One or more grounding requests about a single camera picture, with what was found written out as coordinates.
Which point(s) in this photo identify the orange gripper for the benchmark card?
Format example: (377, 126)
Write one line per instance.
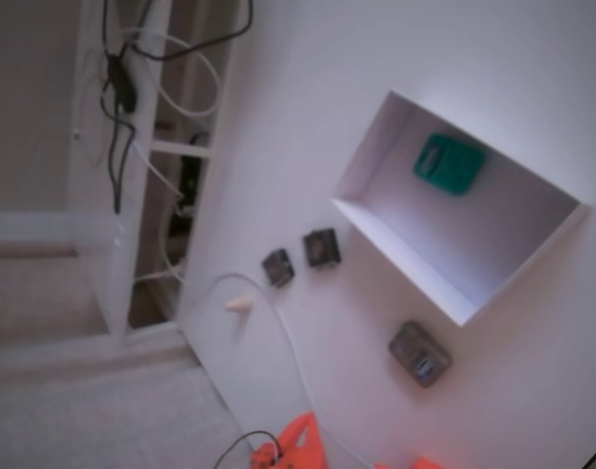
(302, 440)

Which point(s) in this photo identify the green cube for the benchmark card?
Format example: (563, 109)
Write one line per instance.
(449, 165)

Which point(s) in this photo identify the orange robot base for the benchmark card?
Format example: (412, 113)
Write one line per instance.
(420, 463)

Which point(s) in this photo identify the grey cube with blue mark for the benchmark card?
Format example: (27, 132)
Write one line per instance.
(419, 354)

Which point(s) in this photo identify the small dark cube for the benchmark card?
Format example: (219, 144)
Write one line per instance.
(320, 248)
(277, 268)

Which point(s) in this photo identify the white open bin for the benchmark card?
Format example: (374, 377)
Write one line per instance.
(425, 244)

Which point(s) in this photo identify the small beige connector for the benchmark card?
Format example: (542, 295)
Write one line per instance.
(239, 304)

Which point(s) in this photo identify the white furniture frame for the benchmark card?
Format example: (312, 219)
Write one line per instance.
(95, 234)

